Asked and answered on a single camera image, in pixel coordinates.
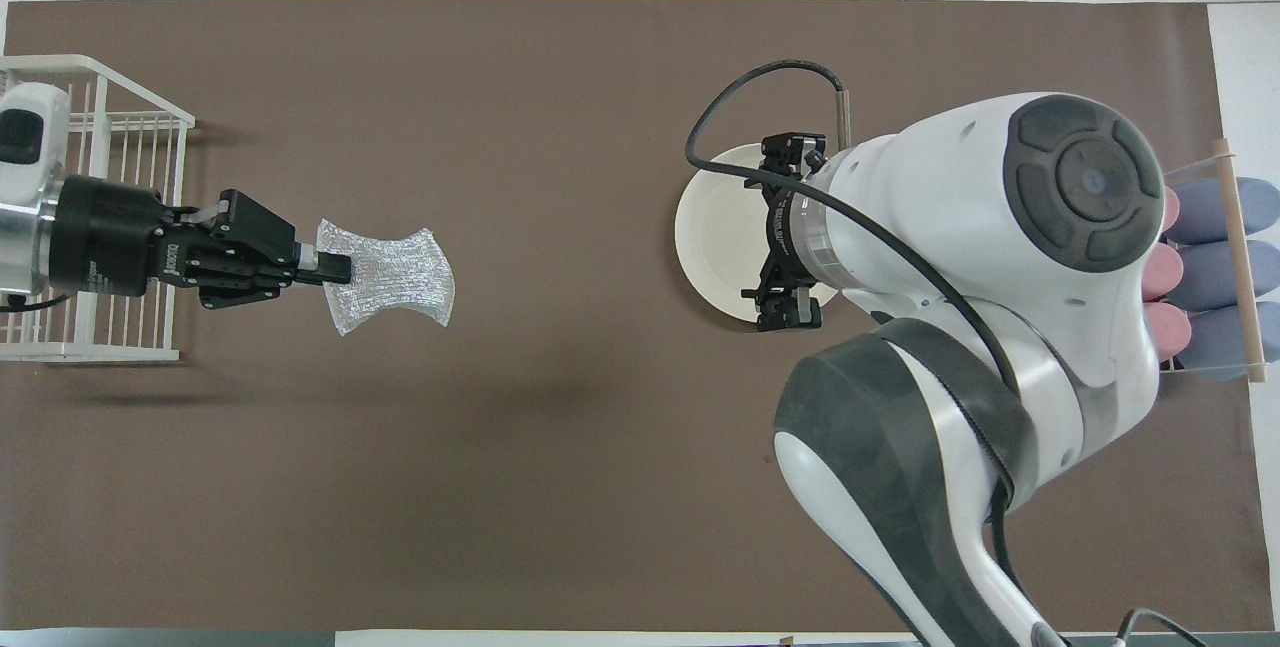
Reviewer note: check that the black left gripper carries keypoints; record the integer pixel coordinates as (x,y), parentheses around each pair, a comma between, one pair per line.
(100,237)

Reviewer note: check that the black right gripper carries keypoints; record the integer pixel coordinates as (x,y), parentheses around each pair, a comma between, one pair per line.
(782,227)

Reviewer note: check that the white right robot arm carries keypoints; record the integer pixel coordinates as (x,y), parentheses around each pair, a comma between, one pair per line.
(950,207)

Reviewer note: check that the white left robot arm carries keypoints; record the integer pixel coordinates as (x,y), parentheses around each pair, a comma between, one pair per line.
(45,107)

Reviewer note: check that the cream round plate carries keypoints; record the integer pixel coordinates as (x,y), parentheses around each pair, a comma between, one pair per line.
(715,237)

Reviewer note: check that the brown table mat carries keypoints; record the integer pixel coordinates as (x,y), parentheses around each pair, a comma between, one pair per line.
(500,477)

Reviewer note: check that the pink plastic cup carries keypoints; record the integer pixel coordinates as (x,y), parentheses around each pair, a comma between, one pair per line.
(1172,332)
(1165,272)
(1170,212)

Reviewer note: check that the white cup rack wooden bar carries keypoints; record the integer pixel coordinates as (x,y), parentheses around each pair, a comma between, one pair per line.
(1240,267)

